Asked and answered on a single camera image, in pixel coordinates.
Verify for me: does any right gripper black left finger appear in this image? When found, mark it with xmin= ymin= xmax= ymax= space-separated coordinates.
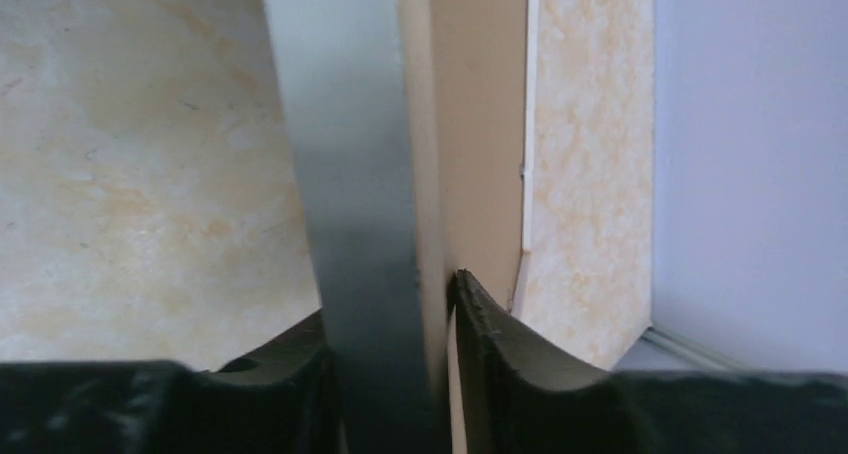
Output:
xmin=1 ymin=313 xmax=340 ymax=453

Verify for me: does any light wooden picture frame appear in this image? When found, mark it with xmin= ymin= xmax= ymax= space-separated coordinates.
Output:
xmin=264 ymin=0 xmax=466 ymax=453

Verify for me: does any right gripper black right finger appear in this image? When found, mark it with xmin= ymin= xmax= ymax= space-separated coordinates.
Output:
xmin=452 ymin=270 xmax=847 ymax=453

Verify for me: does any brown cardboard backing board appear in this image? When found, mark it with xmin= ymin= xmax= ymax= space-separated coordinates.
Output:
xmin=431 ymin=0 xmax=528 ymax=306

